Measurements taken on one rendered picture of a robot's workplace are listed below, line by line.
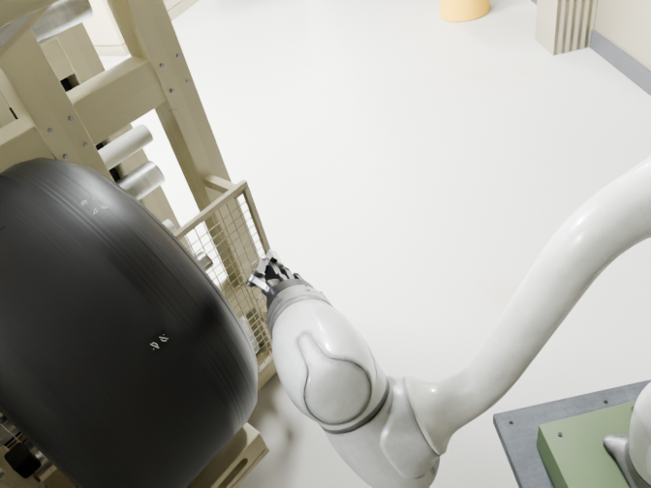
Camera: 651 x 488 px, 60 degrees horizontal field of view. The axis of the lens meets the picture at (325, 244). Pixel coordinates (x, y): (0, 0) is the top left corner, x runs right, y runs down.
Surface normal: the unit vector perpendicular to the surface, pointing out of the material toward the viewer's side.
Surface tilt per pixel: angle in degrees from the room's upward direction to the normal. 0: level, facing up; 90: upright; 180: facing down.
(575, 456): 4
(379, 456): 71
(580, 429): 4
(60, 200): 16
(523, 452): 0
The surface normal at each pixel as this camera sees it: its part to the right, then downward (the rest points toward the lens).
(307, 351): -0.48, -0.68
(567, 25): 0.13, 0.65
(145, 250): 0.51, -0.47
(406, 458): 0.08, 0.36
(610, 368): -0.19, -0.72
